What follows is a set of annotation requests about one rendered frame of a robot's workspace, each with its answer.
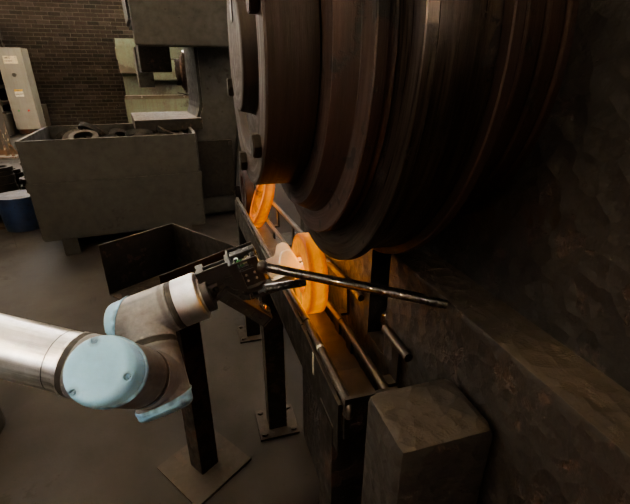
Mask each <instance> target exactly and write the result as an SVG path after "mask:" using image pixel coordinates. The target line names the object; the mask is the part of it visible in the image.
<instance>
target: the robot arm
mask: <svg viewBox="0 0 630 504"><path fill-rule="evenodd" d="M243 246H246V247H243ZM240 247H243V248H241V249H238V248H240ZM235 249H238V250H235ZM233 250H235V251H233ZM223 256H224V259H222V260H220V261H217V262H214V263H212V264H209V265H207V266H204V267H203V265H202V264H199V265H196V266H195V270H196V271H195V274H194V273H189V274H186V275H184V276H181V277H178V278H176V279H173V280H170V281H168V282H165V283H163V284H160V285H158V286H155V287H152V288H150V289H147V290H144V291H142V292H139V293H136V294H134V295H131V296H126V297H124V298H122V299H121V300H119V301H116V302H114V303H112V304H110V305H109V306H108V307H107V309H106V311H105V314H104V329H105V333H106V334H107V335H100V334H96V333H91V332H80V331H75V330H71V329H67V328H62V327H58V326H54V325H49V324H45V323H41V322H37V321H32V320H28V319H24V318H19V317H15V316H11V315H6V314H2V313H0V379H3V380H7V381H11V382H15V383H18V384H22V385H26V386H30V387H34V388H38V389H42V390H46V391H50V392H53V393H56V394H58V395H59V396H62V397H66V398H70V399H73V400H74V401H76V402H77V403H79V404H81V405H83V406H85V407H88V408H91V409H98V410H107V409H113V408H115V409H133V410H135V411H136V412H135V416H136V417H137V419H138V421H139V422H140V423H146V422H149V421H152V420H155V419H158V418H160V417H163V416H165V415H168V414H170V413H173V412H175V411H177V410H179V409H182V408H184V407H186V406H187V405H189V404H190V403H191V402H192V400H193V395H192V390H191V389H192V385H191V384H190V383H189V379H188V376H187V372H186V369H185V365H184V361H183V358H182V354H181V351H180V347H179V344H178V340H177V336H176V331H179V330H181V329H184V328H186V327H188V326H191V325H193V324H196V323H198V322H201V321H203V320H206V319H208V318H210V316H211V312H212V311H214V310H217V309H218V304H217V300H216V299H219V300H220V301H221V302H223V303H225V304H226V305H228V306H230V307H231V308H233V309H235V310H236V311H238V312H240V313H242V314H243V315H245V316H247V317H248V318H250V319H252V320H253V321H255V322H256V323H258V324H260V325H262V326H264V327H265V326H266V325H267V324H268V323H269V322H270V321H271V319H272V314H271V310H270V307H269V306H267V305H266V304H265V303H263V302H261V301H259V300H258V299H256V298H261V297H263V296H265V295H268V294H272V293H274V292H269V293H264V292H263V285H264V284H270V283H277V282H283V281H289V280H295V279H296V278H293V277H289V276H284V275H279V274H274V273H269V272H265V273H261V272H259V271H258V270H257V264H258V262H259V261H260V259H259V256H258V254H257V251H256V249H254V246H253V244H252V243H251V241H250V242H247V243H244V244H242V245H239V246H236V247H234V248H231V249H228V250H226V251H225V255H223ZM265 261H266V262H268V263H271V264H276V265H281V266H286V267H291V268H296V269H301V270H304V266H303V262H302V259H301V257H296V256H295V254H294V253H293V252H292V250H291V249H290V247H289V246H288V244H286V243H284V242H282V243H279V244H277V246H276V251H275V255H274V256H273V257H270V258H268V259H266V260H265ZM269 278H271V279H269Z"/></svg>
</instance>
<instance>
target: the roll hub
mask: <svg viewBox="0 0 630 504"><path fill-rule="evenodd" d="M227 23H228V41H229V56H230V69H231V78H232V84H233V91H234V96H233V99H234V108H235V115H236V123H237V129H238V136H239V141H240V147H241V151H245V152H246V154H247V162H248V166H247V170H246V171H247V174H248V177H249V179H250V180H251V182H252V183H253V184H255V185H263V184H277V183H291V182H296V181H297V180H298V179H299V178H300V177H301V176H302V174H303V172H304V171H305V169H306V166H307V164H308V161H309V157H310V154H311V150H312V146H313V141H314V136H315V130H316V124H317V116H318V107H319V97H320V83H321V54H322V32H321V4H320V0H259V11H258V13H256V14H248V12H247V8H246V1H245V0H227ZM251 133H258V134H259V135H260V137H261V144H262V155H261V158H254V157H253V156H252V155H251V148H250V134H251Z"/></svg>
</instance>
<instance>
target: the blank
mask: <svg viewBox="0 0 630 504"><path fill-rule="evenodd" d="M292 252H293V253H294V254H295V256H296V257H301V259H302V262H303V266H304V270H306V271H312V272H317V273H322V274H327V275H328V269H327V263H326V258H325V254H324V253H323V252H322V251H321V250H320V249H319V248H318V246H317V245H316V244H315V242H314V241H313V239H312V238H311V236H310V234H309V232H307V233H298V234H296V235H295V237H294V239H293V243H292ZM295 292H296V296H297V298H298V300H299V301H300V303H301V305H302V307H303V308H304V310H305V312H306V313H307V314H313V313H320V312H322V311H324V310H325V308H326V305H327V301H328V292H329V285H327V284H322V283H317V282H313V281H308V280H306V286H304V287H298V288H295Z"/></svg>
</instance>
